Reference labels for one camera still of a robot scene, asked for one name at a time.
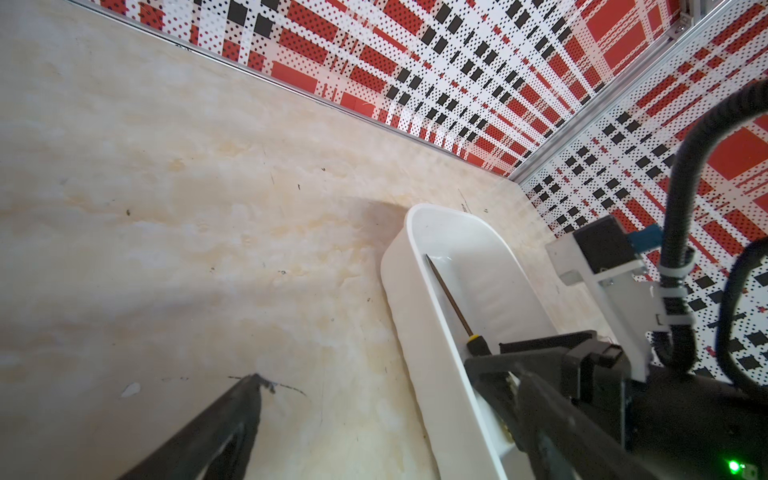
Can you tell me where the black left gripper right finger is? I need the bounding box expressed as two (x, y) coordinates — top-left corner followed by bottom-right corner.
(517, 371), (654, 479)

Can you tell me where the black thin cable loop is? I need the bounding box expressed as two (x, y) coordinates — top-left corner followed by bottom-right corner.
(715, 236), (768, 400)

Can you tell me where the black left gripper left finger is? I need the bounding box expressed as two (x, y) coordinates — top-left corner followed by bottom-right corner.
(122, 374), (264, 479)

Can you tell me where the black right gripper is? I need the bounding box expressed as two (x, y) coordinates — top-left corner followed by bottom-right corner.
(464, 330), (767, 479)

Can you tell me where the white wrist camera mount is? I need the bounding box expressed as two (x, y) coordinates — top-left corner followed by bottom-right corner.
(546, 216), (695, 382)

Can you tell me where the black corrugated cable conduit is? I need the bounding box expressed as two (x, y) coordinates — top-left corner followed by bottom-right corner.
(651, 79), (768, 374)

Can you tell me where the white plastic bin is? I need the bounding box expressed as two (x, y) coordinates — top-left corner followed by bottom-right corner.
(380, 204), (556, 479)

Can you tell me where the black yellow handled screwdriver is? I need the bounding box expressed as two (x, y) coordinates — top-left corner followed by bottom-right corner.
(426, 255), (492, 357)

